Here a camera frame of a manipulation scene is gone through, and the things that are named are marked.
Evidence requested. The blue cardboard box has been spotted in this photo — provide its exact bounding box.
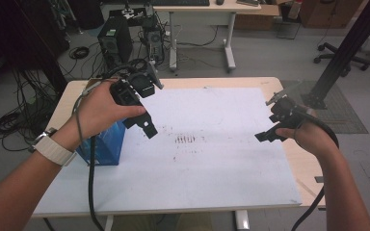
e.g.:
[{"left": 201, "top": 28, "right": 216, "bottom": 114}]
[{"left": 74, "top": 78, "right": 127, "bottom": 167}]

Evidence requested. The bundle of black cables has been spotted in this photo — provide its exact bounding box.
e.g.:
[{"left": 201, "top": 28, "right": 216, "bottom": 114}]
[{"left": 0, "top": 67, "right": 63, "bottom": 152}]

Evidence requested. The black metal stand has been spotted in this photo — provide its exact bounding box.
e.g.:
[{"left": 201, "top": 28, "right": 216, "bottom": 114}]
[{"left": 301, "top": 0, "right": 370, "bottom": 111}]

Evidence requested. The brown wooden cabinet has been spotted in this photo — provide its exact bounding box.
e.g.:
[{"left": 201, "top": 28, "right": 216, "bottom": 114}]
[{"left": 298, "top": 0, "right": 366, "bottom": 30}]

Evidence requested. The black computer tower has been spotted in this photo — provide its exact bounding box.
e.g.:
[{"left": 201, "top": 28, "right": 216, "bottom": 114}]
[{"left": 96, "top": 14, "right": 135, "bottom": 70}]

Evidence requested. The person's right hand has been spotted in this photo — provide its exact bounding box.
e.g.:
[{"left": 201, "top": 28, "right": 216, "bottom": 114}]
[{"left": 275, "top": 106, "right": 339, "bottom": 159}]

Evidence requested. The long black floor cable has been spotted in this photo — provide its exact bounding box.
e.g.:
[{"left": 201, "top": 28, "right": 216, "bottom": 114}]
[{"left": 175, "top": 25, "right": 220, "bottom": 48}]

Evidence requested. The thin grey cable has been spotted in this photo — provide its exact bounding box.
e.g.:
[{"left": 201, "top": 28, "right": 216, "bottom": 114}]
[{"left": 72, "top": 80, "right": 111, "bottom": 144}]

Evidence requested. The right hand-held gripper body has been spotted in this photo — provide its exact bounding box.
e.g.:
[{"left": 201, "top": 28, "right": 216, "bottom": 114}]
[{"left": 253, "top": 95, "right": 315, "bottom": 144}]

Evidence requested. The small coiled black cable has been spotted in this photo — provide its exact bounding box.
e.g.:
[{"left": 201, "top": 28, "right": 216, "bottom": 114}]
[{"left": 68, "top": 45, "right": 91, "bottom": 61}]

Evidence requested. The dark grey floor mat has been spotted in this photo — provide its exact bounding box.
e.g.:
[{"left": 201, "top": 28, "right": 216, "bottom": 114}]
[{"left": 280, "top": 80, "right": 369, "bottom": 135}]

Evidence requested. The white desk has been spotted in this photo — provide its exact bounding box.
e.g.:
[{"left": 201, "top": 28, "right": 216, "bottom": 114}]
[{"left": 151, "top": 0, "right": 263, "bottom": 73}]

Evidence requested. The black keyboard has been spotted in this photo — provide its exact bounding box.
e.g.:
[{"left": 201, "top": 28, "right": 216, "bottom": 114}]
[{"left": 150, "top": 0, "right": 211, "bottom": 7}]

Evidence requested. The black wire rack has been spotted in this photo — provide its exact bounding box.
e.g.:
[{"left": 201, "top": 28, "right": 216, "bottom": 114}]
[{"left": 276, "top": 12, "right": 304, "bottom": 40}]

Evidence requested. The white table leg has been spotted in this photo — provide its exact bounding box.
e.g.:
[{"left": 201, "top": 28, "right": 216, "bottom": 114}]
[
  {"left": 104, "top": 215, "right": 115, "bottom": 231},
  {"left": 235, "top": 209, "right": 251, "bottom": 231}
]

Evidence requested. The grey computer tower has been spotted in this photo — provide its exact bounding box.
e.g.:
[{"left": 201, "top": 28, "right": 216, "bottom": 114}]
[{"left": 141, "top": 15, "right": 166, "bottom": 64}]

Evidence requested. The white board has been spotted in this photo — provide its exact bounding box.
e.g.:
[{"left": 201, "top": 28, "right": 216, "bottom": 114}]
[{"left": 33, "top": 87, "right": 304, "bottom": 216}]

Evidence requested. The white band wristwatch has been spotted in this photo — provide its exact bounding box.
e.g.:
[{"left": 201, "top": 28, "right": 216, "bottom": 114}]
[{"left": 27, "top": 126, "right": 78, "bottom": 167}]

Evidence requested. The person's left hand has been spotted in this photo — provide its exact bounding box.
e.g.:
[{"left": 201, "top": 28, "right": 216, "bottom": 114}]
[{"left": 51, "top": 78, "right": 147, "bottom": 152}]

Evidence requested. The dark curtain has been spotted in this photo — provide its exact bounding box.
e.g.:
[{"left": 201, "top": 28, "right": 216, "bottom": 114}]
[{"left": 0, "top": 0, "right": 70, "bottom": 97}]

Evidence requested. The brown cardboard box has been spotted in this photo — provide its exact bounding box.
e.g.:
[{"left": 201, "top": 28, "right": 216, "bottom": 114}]
[{"left": 233, "top": 3, "right": 282, "bottom": 32}]

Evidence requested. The black office chair base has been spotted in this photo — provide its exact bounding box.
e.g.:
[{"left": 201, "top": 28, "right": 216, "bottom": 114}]
[{"left": 312, "top": 41, "right": 370, "bottom": 78}]

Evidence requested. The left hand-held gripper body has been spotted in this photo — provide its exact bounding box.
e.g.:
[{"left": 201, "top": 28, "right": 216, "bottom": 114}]
[{"left": 109, "top": 70, "right": 159, "bottom": 140}]

